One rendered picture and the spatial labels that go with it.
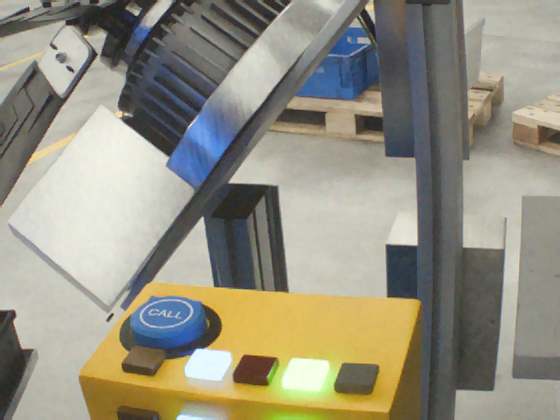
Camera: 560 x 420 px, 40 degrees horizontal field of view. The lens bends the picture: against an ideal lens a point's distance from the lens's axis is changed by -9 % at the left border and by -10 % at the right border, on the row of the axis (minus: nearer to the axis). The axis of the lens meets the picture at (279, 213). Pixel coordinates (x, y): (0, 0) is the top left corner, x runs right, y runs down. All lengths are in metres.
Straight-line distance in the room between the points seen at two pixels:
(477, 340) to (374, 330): 0.64
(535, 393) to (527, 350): 1.34
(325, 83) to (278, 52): 3.07
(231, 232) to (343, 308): 0.52
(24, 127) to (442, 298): 0.50
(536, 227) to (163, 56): 0.48
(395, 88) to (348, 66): 2.81
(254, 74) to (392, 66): 0.23
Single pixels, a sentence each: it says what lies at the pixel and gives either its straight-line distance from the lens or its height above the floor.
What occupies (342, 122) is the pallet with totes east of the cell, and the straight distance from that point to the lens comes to 3.70.
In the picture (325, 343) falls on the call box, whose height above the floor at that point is 1.07.
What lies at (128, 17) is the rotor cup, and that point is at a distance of 0.81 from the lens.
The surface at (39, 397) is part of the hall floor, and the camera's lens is 2.29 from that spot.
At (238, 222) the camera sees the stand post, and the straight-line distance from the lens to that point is 0.92.
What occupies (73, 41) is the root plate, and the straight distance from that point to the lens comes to 0.91.
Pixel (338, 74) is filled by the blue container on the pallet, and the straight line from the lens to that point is 3.75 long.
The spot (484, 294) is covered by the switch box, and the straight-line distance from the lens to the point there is 1.01.
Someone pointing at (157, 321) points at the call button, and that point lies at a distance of 0.42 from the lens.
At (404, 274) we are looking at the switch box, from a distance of 1.01.
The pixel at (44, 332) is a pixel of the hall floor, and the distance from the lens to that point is 2.57.
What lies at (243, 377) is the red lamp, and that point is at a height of 1.08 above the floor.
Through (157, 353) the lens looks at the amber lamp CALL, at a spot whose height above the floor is 1.08.
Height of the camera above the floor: 1.30
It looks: 25 degrees down
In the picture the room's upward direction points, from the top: 6 degrees counter-clockwise
